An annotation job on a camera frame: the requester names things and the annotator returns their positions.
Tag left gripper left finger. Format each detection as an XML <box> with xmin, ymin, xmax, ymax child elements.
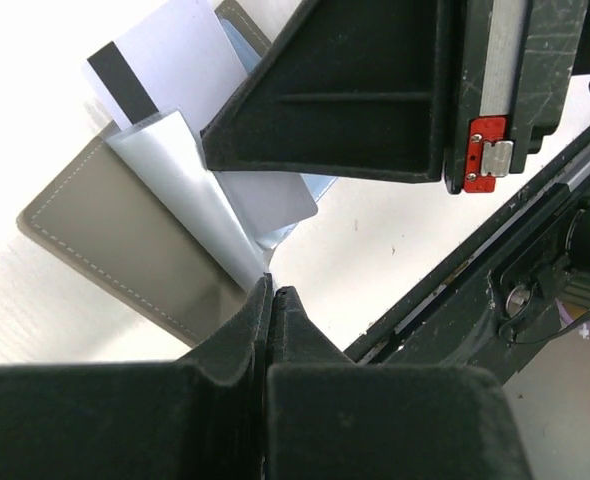
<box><xmin>0</xmin><ymin>276</ymin><xmax>273</xmax><ymax>479</ymax></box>

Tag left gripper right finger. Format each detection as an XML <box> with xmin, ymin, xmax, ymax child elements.
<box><xmin>265</xmin><ymin>287</ymin><xmax>530</xmax><ymax>479</ymax></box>

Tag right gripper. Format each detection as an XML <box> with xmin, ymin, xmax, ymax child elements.
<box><xmin>439</xmin><ymin>1</ymin><xmax>588</xmax><ymax>194</ymax></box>

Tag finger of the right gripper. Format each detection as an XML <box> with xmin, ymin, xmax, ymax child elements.
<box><xmin>201</xmin><ymin>0</ymin><xmax>450</xmax><ymax>183</ymax></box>

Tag silver magnetic stripe card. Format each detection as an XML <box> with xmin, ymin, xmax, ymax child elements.
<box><xmin>84</xmin><ymin>1</ymin><xmax>318</xmax><ymax>237</ymax></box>

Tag grey card holder wallet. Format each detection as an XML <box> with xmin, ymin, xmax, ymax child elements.
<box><xmin>15</xmin><ymin>0</ymin><xmax>339</xmax><ymax>350</ymax></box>

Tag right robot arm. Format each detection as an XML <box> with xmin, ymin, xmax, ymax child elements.
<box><xmin>201</xmin><ymin>1</ymin><xmax>590</xmax><ymax>194</ymax></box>

